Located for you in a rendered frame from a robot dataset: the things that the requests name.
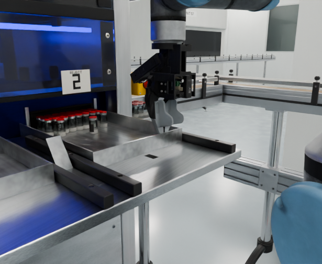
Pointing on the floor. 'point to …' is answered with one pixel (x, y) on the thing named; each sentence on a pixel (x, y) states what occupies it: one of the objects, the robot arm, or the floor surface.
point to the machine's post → (123, 107)
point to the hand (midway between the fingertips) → (161, 131)
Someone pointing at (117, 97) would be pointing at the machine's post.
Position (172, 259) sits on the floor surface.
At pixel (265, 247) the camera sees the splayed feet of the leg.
